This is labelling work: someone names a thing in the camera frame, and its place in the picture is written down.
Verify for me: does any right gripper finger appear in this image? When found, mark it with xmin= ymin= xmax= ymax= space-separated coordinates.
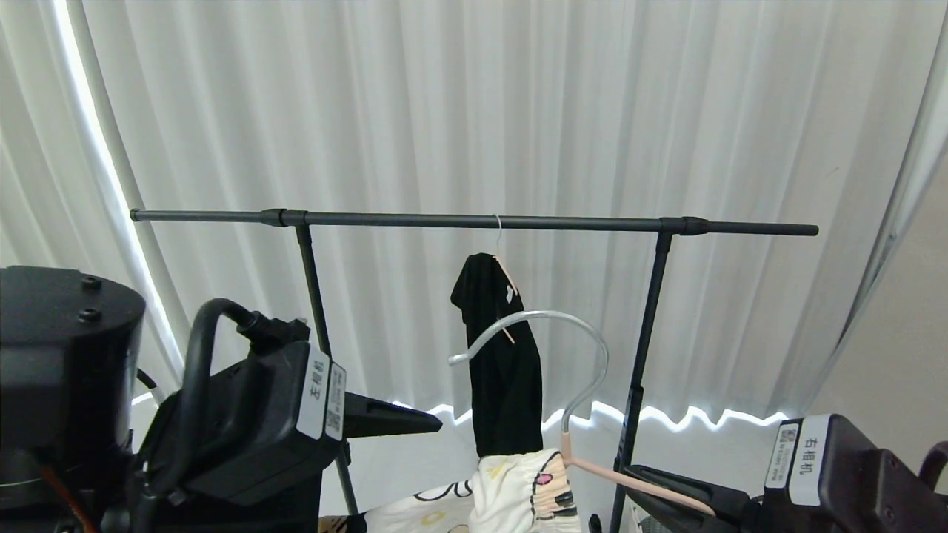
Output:
xmin=630 ymin=489 xmax=741 ymax=533
xmin=621 ymin=465 xmax=764 ymax=519

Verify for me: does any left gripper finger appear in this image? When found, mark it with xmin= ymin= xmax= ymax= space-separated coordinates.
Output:
xmin=344 ymin=392 xmax=443 ymax=439

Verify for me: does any pink clothes hanger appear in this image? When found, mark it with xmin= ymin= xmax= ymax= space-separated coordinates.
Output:
xmin=448 ymin=311 xmax=717 ymax=517
xmin=492 ymin=215 xmax=519 ymax=345

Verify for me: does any black garment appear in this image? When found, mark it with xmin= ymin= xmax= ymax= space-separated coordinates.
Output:
xmin=450 ymin=253 xmax=545 ymax=458

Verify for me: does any cream printed garment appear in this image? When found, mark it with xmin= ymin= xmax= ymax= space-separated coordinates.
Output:
xmin=318 ymin=448 xmax=582 ymax=533

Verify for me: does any black clothes rack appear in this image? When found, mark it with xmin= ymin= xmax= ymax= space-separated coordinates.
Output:
xmin=130 ymin=209 xmax=819 ymax=533

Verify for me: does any white curtain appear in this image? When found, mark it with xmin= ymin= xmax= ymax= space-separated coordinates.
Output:
xmin=0 ymin=0 xmax=948 ymax=434

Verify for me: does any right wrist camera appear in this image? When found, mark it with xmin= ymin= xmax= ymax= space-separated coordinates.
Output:
xmin=763 ymin=413 xmax=948 ymax=533

